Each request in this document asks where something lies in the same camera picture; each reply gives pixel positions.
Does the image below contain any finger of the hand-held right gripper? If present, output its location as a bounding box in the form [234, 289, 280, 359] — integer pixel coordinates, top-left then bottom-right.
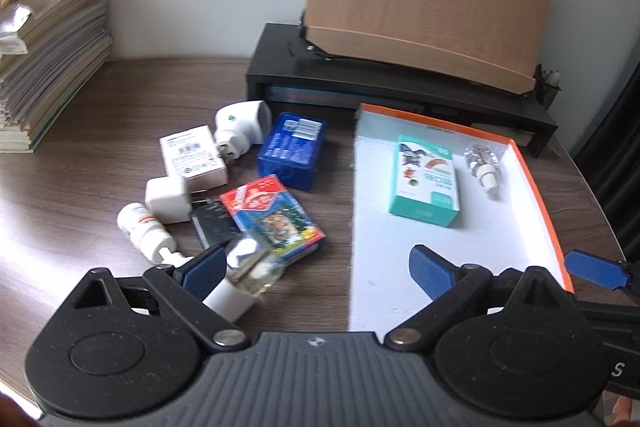
[565, 249, 640, 303]

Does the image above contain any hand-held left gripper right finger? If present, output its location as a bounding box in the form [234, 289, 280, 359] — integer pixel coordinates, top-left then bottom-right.
[384, 244, 576, 352]

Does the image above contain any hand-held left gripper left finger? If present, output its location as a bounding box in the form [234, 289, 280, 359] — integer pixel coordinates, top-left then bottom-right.
[72, 243, 251, 354]

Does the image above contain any black comb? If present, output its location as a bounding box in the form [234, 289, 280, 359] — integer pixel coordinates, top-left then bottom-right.
[190, 200, 238, 250]

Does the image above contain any clear bottle with white cap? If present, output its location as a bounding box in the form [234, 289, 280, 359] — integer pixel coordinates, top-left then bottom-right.
[202, 232, 286, 323]

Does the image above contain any white tray with orange rim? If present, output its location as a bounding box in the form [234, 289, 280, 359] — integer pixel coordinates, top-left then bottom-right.
[346, 103, 574, 334]

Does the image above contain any white charger adapter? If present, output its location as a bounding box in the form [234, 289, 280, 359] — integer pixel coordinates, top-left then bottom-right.
[144, 176, 211, 224]

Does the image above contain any white plug-in device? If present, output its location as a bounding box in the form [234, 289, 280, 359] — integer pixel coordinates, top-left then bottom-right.
[213, 100, 272, 164]

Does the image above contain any white pill bottle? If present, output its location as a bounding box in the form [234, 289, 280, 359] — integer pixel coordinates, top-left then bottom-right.
[117, 202, 193, 267]

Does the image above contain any teal cardboard box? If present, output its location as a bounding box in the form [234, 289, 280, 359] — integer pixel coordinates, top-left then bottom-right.
[389, 134, 461, 228]

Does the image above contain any red and blue card box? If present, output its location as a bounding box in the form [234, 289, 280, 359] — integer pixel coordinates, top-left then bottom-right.
[220, 174, 327, 265]

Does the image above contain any white box with barcode label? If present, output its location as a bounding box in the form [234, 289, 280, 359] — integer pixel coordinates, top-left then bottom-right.
[159, 125, 230, 189]

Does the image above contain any small clear spray bottle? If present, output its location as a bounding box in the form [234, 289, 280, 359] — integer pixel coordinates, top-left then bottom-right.
[462, 143, 501, 197]

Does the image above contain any blue plastic box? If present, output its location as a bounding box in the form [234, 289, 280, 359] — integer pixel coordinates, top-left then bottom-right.
[256, 112, 328, 193]

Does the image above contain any beige book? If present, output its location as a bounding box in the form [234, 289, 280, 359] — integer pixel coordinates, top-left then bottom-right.
[470, 122, 536, 146]

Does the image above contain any black mesh pen holder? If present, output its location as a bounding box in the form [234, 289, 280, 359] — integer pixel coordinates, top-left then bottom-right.
[534, 64, 562, 110]

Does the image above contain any black monitor riser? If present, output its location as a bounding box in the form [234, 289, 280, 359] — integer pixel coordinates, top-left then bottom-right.
[245, 23, 559, 159]

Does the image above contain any stack of books and papers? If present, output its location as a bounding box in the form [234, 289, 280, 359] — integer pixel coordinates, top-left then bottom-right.
[0, 0, 113, 154]

